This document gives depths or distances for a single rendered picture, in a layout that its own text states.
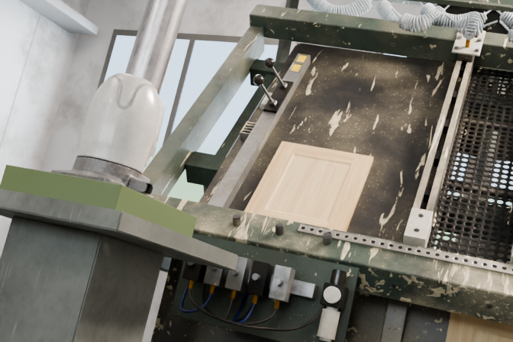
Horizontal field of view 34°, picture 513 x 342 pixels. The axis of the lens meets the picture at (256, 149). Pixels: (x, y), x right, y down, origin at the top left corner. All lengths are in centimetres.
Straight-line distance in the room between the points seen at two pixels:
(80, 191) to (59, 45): 449
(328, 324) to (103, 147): 78
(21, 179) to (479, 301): 121
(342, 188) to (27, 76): 376
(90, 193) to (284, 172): 101
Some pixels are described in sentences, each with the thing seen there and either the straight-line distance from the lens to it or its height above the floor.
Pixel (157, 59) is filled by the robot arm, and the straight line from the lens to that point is 213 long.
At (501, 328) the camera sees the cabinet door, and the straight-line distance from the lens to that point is 251.
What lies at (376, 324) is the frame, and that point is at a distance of 254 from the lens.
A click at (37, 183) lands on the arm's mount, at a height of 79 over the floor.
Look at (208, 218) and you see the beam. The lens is 243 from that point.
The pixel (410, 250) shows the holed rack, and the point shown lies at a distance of 233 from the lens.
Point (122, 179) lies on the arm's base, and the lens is 185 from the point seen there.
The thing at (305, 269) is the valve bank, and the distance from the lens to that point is 231.
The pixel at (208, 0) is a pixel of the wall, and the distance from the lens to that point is 587.
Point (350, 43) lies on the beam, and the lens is 332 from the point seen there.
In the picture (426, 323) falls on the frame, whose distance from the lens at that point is 253.
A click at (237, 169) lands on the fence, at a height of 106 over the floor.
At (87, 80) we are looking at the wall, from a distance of 617.
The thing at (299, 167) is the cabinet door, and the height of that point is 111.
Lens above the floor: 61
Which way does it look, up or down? 11 degrees up
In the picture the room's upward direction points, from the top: 13 degrees clockwise
